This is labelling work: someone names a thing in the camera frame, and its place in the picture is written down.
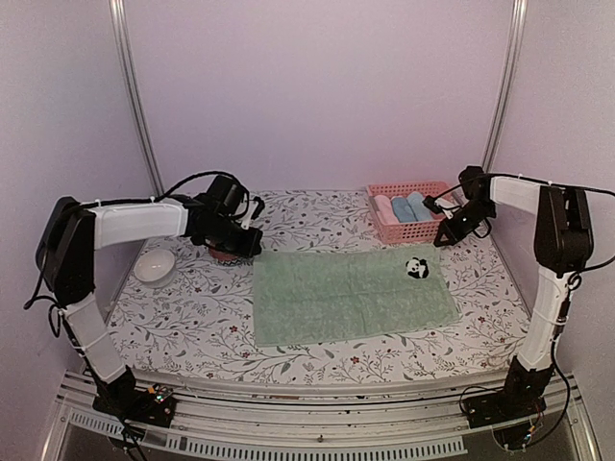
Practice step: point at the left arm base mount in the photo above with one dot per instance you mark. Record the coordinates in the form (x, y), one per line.
(133, 405)

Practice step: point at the left aluminium frame post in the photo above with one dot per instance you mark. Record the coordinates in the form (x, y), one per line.
(127, 64)

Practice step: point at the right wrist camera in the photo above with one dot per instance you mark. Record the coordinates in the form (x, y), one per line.
(440, 208)

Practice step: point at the aluminium frame post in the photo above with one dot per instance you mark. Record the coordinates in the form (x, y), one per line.
(511, 60)
(127, 64)

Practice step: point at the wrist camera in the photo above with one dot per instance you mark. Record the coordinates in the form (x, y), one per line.
(440, 208)
(255, 206)

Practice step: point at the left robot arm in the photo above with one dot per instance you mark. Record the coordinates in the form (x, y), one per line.
(213, 209)

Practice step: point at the light blue towel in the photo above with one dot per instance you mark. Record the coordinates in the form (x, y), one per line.
(421, 212)

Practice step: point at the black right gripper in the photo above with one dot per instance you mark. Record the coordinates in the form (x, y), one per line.
(455, 236)

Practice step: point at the pink plastic basket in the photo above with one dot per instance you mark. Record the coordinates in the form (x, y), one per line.
(422, 231)

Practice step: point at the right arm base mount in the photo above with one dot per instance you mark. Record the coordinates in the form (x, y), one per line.
(495, 408)

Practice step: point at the rolled pink towel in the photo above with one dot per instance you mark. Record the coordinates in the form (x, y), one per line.
(385, 210)

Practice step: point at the front aluminium rail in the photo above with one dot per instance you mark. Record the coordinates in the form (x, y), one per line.
(228, 420)

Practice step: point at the green panda towel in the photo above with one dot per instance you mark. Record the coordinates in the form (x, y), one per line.
(309, 298)

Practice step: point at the rolled blue towel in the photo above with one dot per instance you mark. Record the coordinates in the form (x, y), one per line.
(402, 210)

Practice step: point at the white ceramic bowl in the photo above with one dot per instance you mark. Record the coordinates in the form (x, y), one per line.
(155, 269)

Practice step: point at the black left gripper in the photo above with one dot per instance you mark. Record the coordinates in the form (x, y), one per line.
(251, 248)

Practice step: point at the right aluminium frame post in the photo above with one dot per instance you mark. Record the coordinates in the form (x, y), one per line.
(511, 60)

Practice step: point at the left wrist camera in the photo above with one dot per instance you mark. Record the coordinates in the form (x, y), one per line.
(255, 206)

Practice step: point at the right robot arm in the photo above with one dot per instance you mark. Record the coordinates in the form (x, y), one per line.
(562, 245)

